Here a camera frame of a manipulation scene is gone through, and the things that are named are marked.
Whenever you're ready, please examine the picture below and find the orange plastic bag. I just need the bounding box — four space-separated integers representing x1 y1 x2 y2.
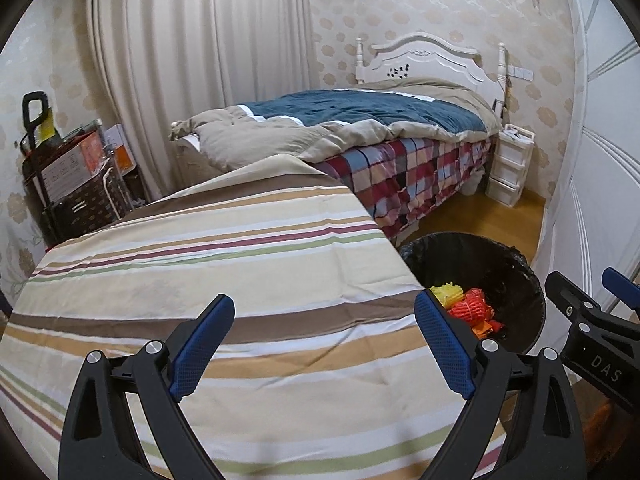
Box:
470 317 506 341

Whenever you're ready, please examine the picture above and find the brown cardboard box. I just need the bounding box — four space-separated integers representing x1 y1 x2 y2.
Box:
37 132 103 198

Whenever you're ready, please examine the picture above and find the plaid bedsheet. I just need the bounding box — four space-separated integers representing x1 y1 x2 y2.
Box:
312 137 493 243

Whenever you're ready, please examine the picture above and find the white bed headboard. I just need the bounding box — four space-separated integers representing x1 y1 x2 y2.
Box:
354 31 508 106

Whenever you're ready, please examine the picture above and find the orange-red foam net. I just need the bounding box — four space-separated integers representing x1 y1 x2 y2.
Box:
447 287 496 326

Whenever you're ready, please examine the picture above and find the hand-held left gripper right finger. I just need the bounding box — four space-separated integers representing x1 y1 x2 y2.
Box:
415 290 583 480

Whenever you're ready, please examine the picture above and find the beige curtain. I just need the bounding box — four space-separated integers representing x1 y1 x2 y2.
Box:
85 0 321 201

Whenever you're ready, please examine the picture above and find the striped tablecloth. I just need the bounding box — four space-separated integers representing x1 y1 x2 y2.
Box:
0 154 508 480

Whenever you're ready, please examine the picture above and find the black trash bin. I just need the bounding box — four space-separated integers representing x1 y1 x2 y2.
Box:
398 231 547 356

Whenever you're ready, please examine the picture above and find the orange and white box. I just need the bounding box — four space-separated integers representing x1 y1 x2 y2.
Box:
102 124 138 176

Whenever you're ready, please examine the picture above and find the white drawer unit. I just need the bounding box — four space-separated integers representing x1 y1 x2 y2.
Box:
485 123 535 208

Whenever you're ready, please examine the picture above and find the brown patterned storage basket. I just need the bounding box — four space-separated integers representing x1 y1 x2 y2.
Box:
42 170 136 241

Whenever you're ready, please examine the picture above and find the white panelled door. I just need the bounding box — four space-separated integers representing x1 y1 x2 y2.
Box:
530 0 640 311

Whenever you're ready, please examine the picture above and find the white plastic container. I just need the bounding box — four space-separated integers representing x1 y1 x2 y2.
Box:
462 172 488 197

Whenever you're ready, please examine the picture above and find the black hand trolley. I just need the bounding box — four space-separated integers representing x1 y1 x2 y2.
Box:
20 91 56 248

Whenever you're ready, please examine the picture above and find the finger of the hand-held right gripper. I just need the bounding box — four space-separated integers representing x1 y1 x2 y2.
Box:
544 271 616 356
601 266 640 311

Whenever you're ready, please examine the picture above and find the yellow foam net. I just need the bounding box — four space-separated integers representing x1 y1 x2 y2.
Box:
429 282 463 311

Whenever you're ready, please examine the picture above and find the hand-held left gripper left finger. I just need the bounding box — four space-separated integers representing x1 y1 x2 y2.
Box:
59 294 236 480

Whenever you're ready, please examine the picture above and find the blue and beige duvet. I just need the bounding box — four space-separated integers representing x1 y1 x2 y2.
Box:
170 77 503 171

